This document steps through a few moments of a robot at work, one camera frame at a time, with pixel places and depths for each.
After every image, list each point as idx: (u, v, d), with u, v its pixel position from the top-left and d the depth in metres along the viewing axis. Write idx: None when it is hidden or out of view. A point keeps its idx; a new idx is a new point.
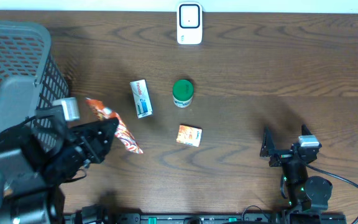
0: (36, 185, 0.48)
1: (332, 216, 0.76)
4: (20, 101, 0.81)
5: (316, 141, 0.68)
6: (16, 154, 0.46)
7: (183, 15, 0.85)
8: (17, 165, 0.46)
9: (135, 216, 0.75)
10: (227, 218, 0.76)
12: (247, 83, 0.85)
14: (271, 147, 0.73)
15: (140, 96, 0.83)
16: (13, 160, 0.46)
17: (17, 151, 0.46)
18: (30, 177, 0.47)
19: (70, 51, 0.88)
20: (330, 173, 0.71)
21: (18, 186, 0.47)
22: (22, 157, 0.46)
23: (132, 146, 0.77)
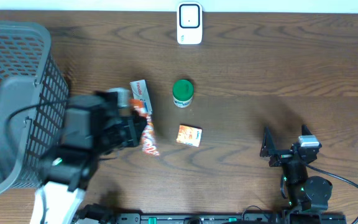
0: (82, 144, 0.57)
1: (332, 216, 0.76)
4: (20, 101, 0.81)
5: (316, 141, 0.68)
6: (84, 112, 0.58)
7: (183, 15, 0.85)
8: (78, 122, 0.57)
9: (135, 216, 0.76)
10: (227, 218, 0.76)
12: (247, 82, 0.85)
14: (271, 147, 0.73)
15: (140, 97, 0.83)
16: (79, 117, 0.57)
17: (84, 112, 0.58)
18: (81, 137, 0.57)
19: (70, 51, 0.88)
20: (330, 173, 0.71)
21: (70, 138, 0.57)
22: (85, 119, 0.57)
23: (151, 147, 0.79)
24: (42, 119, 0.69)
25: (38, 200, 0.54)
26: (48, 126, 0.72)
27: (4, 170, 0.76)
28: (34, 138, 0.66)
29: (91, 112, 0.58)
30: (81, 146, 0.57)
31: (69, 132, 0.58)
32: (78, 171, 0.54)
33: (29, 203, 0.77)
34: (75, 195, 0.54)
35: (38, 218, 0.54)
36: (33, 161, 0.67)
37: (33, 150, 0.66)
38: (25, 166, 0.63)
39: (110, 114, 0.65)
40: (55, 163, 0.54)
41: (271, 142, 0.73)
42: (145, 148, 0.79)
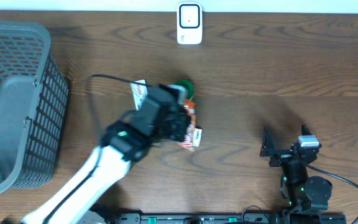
0: (143, 130, 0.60)
1: (332, 216, 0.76)
4: (20, 101, 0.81)
5: (316, 141, 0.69)
6: (155, 106, 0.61)
7: (183, 15, 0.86)
8: (148, 111, 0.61)
9: (135, 216, 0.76)
10: (227, 218, 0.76)
12: (247, 83, 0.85)
14: (271, 147, 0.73)
15: (140, 97, 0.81)
16: (151, 107, 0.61)
17: (157, 106, 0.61)
18: (145, 124, 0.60)
19: (69, 51, 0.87)
20: (330, 173, 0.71)
21: (137, 121, 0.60)
22: (156, 111, 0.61)
23: (188, 143, 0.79)
24: (42, 119, 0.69)
25: (95, 160, 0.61)
26: (47, 126, 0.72)
27: (4, 170, 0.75)
28: (34, 138, 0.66)
29: (161, 107, 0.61)
30: (141, 131, 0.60)
31: (139, 116, 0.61)
32: (130, 146, 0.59)
33: (29, 203, 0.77)
34: (125, 164, 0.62)
35: (85, 175, 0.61)
36: (33, 161, 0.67)
37: (33, 150, 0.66)
38: (25, 166, 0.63)
39: (173, 110, 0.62)
40: (120, 134, 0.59)
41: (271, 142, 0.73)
42: (181, 143, 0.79)
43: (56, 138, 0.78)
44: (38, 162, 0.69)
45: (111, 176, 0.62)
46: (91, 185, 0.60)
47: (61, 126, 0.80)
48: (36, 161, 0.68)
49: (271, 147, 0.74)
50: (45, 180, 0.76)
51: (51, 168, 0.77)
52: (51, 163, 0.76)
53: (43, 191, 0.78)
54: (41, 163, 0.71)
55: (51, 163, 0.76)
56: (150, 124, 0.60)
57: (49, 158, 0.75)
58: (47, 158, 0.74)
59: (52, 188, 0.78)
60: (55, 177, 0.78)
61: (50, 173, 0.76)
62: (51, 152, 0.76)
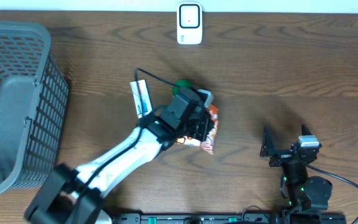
0: (173, 124, 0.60)
1: (332, 216, 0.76)
4: (20, 101, 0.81)
5: (316, 141, 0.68)
6: (186, 103, 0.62)
7: (183, 16, 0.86)
8: (179, 106, 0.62)
9: (135, 216, 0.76)
10: (227, 218, 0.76)
12: (247, 83, 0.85)
14: (271, 147, 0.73)
15: (140, 96, 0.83)
16: (181, 104, 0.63)
17: (186, 102, 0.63)
18: (175, 117, 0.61)
19: (70, 51, 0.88)
20: (330, 173, 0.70)
21: (168, 114, 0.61)
22: (185, 108, 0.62)
23: (209, 145, 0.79)
24: (42, 119, 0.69)
25: (136, 134, 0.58)
26: (47, 126, 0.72)
27: (4, 170, 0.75)
28: (34, 138, 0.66)
29: (189, 105, 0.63)
30: (171, 125, 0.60)
31: (170, 110, 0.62)
32: (162, 134, 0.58)
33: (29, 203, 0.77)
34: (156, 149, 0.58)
35: (128, 146, 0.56)
36: (33, 161, 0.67)
37: (33, 150, 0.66)
38: (25, 166, 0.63)
39: (197, 111, 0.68)
40: (155, 122, 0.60)
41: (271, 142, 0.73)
42: (203, 145, 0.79)
43: (56, 138, 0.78)
44: (38, 161, 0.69)
45: (149, 155, 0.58)
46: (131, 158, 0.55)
47: (61, 126, 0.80)
48: (36, 161, 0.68)
49: (270, 147, 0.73)
50: None
51: (51, 168, 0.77)
52: (51, 163, 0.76)
53: None
54: (41, 163, 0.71)
55: (51, 163, 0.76)
56: (179, 119, 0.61)
57: (49, 158, 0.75)
58: (47, 158, 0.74)
59: None
60: None
61: None
62: (51, 152, 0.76)
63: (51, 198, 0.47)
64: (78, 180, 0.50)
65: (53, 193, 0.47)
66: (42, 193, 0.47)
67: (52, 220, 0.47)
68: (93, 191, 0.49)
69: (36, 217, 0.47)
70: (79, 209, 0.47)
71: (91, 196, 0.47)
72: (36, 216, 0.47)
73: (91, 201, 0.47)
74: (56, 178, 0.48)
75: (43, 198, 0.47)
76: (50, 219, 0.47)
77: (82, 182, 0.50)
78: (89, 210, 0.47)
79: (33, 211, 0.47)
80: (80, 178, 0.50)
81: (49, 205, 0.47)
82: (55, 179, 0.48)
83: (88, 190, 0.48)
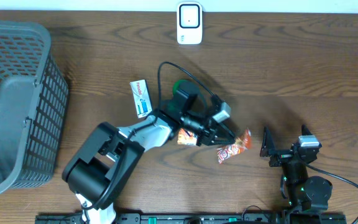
0: (174, 116, 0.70)
1: (332, 216, 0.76)
4: (20, 101, 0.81)
5: (316, 141, 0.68)
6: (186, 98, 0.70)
7: (183, 15, 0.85)
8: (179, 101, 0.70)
9: (135, 216, 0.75)
10: (227, 218, 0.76)
12: (247, 82, 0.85)
14: (271, 148, 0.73)
15: (140, 96, 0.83)
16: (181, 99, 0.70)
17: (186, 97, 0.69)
18: (177, 111, 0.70)
19: (70, 51, 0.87)
20: (330, 173, 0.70)
21: (170, 108, 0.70)
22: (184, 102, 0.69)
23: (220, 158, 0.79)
24: (42, 119, 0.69)
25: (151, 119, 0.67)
26: (47, 126, 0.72)
27: (4, 170, 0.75)
28: (34, 138, 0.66)
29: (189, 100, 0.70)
30: (174, 117, 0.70)
31: (172, 105, 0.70)
32: (169, 124, 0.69)
33: (29, 203, 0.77)
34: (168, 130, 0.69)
35: (147, 123, 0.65)
36: (33, 161, 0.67)
37: (33, 150, 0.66)
38: (25, 166, 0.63)
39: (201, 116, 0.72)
40: (162, 115, 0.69)
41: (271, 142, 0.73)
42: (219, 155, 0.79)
43: (56, 138, 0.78)
44: (38, 161, 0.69)
45: (161, 137, 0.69)
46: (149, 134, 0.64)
47: (61, 126, 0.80)
48: (36, 161, 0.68)
49: (271, 147, 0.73)
50: (45, 180, 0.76)
51: (51, 168, 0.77)
52: (51, 163, 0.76)
53: (43, 191, 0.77)
54: (41, 163, 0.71)
55: (51, 163, 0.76)
56: (180, 112, 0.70)
57: (49, 158, 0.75)
58: (47, 158, 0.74)
59: (52, 188, 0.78)
60: (55, 177, 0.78)
61: (50, 173, 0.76)
62: (51, 152, 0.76)
63: (93, 152, 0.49)
64: (115, 139, 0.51)
65: (96, 147, 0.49)
66: (86, 147, 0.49)
67: (92, 173, 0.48)
68: (133, 143, 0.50)
69: (75, 173, 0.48)
70: (122, 159, 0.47)
71: (133, 147, 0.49)
72: (75, 172, 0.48)
73: (132, 150, 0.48)
74: (100, 134, 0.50)
75: (87, 152, 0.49)
76: (89, 173, 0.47)
77: (122, 139, 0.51)
78: (132, 159, 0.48)
79: (74, 166, 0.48)
80: (121, 135, 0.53)
81: (91, 157, 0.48)
82: (99, 134, 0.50)
83: (129, 142, 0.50)
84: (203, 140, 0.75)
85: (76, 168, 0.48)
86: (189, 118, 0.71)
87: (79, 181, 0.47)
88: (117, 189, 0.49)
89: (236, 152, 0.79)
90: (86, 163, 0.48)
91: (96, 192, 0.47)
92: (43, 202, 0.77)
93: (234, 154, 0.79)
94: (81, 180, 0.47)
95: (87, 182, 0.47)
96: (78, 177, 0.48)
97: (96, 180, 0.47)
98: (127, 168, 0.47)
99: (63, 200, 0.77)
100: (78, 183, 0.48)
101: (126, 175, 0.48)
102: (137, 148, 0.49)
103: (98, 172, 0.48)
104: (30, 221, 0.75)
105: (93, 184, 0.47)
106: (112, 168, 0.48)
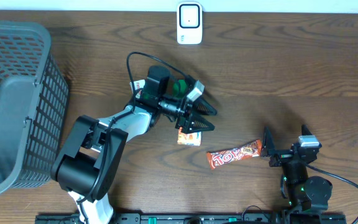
0: (151, 103, 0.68)
1: (332, 216, 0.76)
4: (20, 101, 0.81)
5: (316, 141, 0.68)
6: (156, 83, 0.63)
7: (183, 15, 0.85)
8: (151, 87, 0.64)
9: (135, 216, 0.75)
10: (227, 218, 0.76)
12: (247, 82, 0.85)
14: (271, 147, 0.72)
15: None
16: (153, 85, 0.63)
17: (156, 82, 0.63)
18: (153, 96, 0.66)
19: (70, 51, 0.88)
20: (330, 173, 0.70)
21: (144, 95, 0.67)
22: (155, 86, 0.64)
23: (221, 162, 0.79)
24: (42, 119, 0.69)
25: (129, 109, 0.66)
26: (47, 126, 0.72)
27: (4, 170, 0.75)
28: (34, 138, 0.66)
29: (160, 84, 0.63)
30: (151, 104, 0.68)
31: (146, 89, 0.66)
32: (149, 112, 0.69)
33: (29, 203, 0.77)
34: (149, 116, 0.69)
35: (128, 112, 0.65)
36: (33, 161, 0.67)
37: (33, 150, 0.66)
38: (25, 166, 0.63)
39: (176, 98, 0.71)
40: (140, 104, 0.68)
41: (271, 142, 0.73)
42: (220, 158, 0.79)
43: (56, 138, 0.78)
44: (38, 162, 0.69)
45: (144, 124, 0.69)
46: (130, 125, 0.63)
47: (61, 126, 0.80)
48: (36, 161, 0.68)
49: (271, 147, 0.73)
50: (45, 180, 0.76)
51: None
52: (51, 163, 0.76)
53: (43, 191, 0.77)
54: (41, 163, 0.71)
55: (51, 163, 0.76)
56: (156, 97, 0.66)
57: (49, 158, 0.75)
58: (46, 158, 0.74)
59: (53, 188, 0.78)
60: None
61: None
62: (51, 152, 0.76)
63: (79, 145, 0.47)
64: (97, 130, 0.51)
65: (79, 140, 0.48)
66: (69, 142, 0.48)
67: (81, 167, 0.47)
68: (115, 130, 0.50)
69: (64, 170, 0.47)
70: (106, 147, 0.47)
71: (115, 134, 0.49)
72: (63, 169, 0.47)
73: (115, 137, 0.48)
74: (82, 127, 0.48)
75: (71, 147, 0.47)
76: (76, 168, 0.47)
77: (103, 130, 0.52)
78: (117, 145, 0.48)
79: (61, 163, 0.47)
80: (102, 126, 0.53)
81: (78, 151, 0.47)
82: (80, 127, 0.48)
83: (110, 130, 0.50)
84: (180, 120, 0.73)
85: (63, 164, 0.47)
86: (165, 102, 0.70)
87: (68, 177, 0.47)
88: (108, 177, 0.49)
89: (238, 157, 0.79)
90: (73, 158, 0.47)
91: (87, 184, 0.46)
92: (43, 202, 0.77)
93: (238, 159, 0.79)
94: (69, 176, 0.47)
95: (76, 176, 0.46)
96: (66, 173, 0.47)
97: (84, 172, 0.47)
98: (114, 155, 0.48)
99: (63, 200, 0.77)
100: (68, 178, 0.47)
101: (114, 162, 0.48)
102: (121, 134, 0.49)
103: (86, 164, 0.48)
104: (30, 221, 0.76)
105: (84, 177, 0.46)
106: (100, 157, 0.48)
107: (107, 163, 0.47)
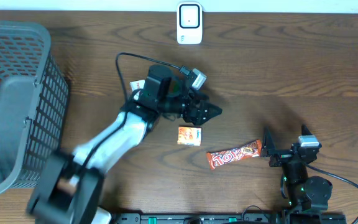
0: (152, 106, 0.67)
1: (332, 216, 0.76)
4: (20, 101, 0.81)
5: (316, 141, 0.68)
6: (158, 84, 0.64)
7: (183, 15, 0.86)
8: (151, 87, 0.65)
9: (135, 216, 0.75)
10: (227, 218, 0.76)
12: (247, 82, 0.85)
14: (271, 147, 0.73)
15: None
16: (153, 85, 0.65)
17: (158, 82, 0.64)
18: (151, 99, 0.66)
19: (69, 51, 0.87)
20: (330, 173, 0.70)
21: (143, 98, 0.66)
22: (157, 88, 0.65)
23: (220, 162, 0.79)
24: (42, 119, 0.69)
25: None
26: (47, 126, 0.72)
27: (4, 171, 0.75)
28: (34, 138, 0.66)
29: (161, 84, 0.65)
30: (150, 107, 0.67)
31: (146, 92, 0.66)
32: (145, 117, 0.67)
33: None
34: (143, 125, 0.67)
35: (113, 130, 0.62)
36: (33, 161, 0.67)
37: (33, 150, 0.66)
38: (25, 166, 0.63)
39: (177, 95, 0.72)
40: (137, 107, 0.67)
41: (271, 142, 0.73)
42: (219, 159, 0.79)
43: (56, 138, 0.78)
44: (38, 161, 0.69)
45: (137, 135, 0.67)
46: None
47: (61, 126, 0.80)
48: (36, 161, 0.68)
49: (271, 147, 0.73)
50: None
51: None
52: None
53: None
54: (41, 163, 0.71)
55: None
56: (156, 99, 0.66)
57: None
58: None
59: None
60: None
61: None
62: None
63: (52, 185, 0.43)
64: (73, 166, 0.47)
65: (52, 180, 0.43)
66: (42, 181, 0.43)
67: (54, 205, 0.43)
68: (92, 168, 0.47)
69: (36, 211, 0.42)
70: (80, 187, 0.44)
71: (91, 172, 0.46)
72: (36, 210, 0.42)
73: (91, 177, 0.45)
74: (54, 164, 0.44)
75: (45, 186, 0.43)
76: (51, 207, 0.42)
77: (79, 168, 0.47)
78: (91, 186, 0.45)
79: (34, 204, 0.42)
80: (76, 163, 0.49)
81: (51, 190, 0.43)
82: (51, 167, 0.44)
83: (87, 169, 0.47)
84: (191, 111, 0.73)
85: (37, 205, 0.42)
86: (168, 102, 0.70)
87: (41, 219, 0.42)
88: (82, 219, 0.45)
89: (238, 157, 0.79)
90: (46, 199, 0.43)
91: None
92: None
93: (238, 159, 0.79)
94: (43, 218, 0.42)
95: (50, 216, 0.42)
96: (40, 214, 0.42)
97: (59, 212, 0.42)
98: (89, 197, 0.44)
99: None
100: (41, 220, 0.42)
101: (90, 203, 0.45)
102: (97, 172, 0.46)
103: (60, 203, 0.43)
104: (30, 221, 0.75)
105: (58, 216, 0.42)
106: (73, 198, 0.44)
107: (80, 206, 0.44)
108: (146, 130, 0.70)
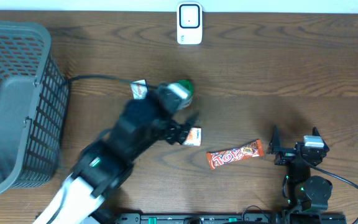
0: (122, 156, 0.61)
1: (332, 216, 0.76)
4: (20, 101, 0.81)
5: (321, 142, 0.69)
6: (132, 129, 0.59)
7: (183, 15, 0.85)
8: (123, 134, 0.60)
9: (135, 216, 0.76)
10: (227, 218, 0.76)
12: (247, 83, 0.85)
14: (276, 145, 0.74)
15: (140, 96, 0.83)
16: (126, 132, 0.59)
17: (133, 129, 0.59)
18: (123, 147, 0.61)
19: (70, 51, 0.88)
20: (332, 174, 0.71)
21: (114, 143, 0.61)
22: (131, 132, 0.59)
23: (220, 162, 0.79)
24: (42, 119, 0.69)
25: (68, 186, 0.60)
26: (47, 126, 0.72)
27: (4, 170, 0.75)
28: (34, 138, 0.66)
29: (137, 130, 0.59)
30: (118, 155, 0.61)
31: (115, 136, 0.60)
32: (106, 177, 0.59)
33: (29, 203, 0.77)
34: (95, 200, 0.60)
35: (56, 208, 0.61)
36: (33, 161, 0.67)
37: (33, 150, 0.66)
38: (25, 166, 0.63)
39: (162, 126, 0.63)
40: (95, 163, 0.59)
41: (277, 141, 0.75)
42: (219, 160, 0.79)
43: (56, 138, 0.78)
44: (38, 162, 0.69)
45: (87, 203, 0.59)
46: (65, 211, 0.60)
47: (61, 126, 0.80)
48: (36, 161, 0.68)
49: (276, 145, 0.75)
50: (45, 180, 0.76)
51: (51, 168, 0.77)
52: (51, 163, 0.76)
53: (43, 191, 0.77)
54: (41, 163, 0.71)
55: (51, 163, 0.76)
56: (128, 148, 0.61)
57: (49, 158, 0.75)
58: (47, 158, 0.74)
59: (52, 188, 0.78)
60: (55, 177, 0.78)
61: (50, 173, 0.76)
62: (51, 152, 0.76)
63: None
64: None
65: None
66: None
67: None
68: None
69: None
70: None
71: None
72: None
73: None
74: None
75: None
76: None
77: None
78: None
79: None
80: None
81: None
82: None
83: None
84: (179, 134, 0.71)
85: None
86: (150, 135, 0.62)
87: None
88: None
89: (238, 157, 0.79)
90: None
91: None
92: (43, 202, 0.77)
93: (238, 159, 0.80)
94: None
95: None
96: None
97: None
98: None
99: None
100: None
101: None
102: None
103: None
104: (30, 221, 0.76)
105: None
106: None
107: None
108: (106, 193, 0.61)
